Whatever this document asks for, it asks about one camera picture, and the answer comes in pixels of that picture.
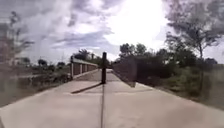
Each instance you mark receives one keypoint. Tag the dark bollard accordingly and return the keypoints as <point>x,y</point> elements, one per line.
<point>104,68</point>

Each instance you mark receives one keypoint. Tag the dark bridge railing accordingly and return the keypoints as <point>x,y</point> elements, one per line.
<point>125,70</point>

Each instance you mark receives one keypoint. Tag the bridge railing with pale posts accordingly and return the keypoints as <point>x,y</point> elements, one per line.
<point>81,67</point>

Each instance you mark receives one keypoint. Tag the row of bushes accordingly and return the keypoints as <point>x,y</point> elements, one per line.
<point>160,63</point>

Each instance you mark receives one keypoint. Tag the pale concrete path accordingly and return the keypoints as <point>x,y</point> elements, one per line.
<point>133,110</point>

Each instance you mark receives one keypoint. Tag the grassy verge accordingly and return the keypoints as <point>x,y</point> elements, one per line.
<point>193,85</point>

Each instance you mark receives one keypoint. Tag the weedy ground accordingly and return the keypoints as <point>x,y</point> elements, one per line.
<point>30,81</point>

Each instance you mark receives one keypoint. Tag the tall tree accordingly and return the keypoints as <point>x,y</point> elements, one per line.
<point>196,26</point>

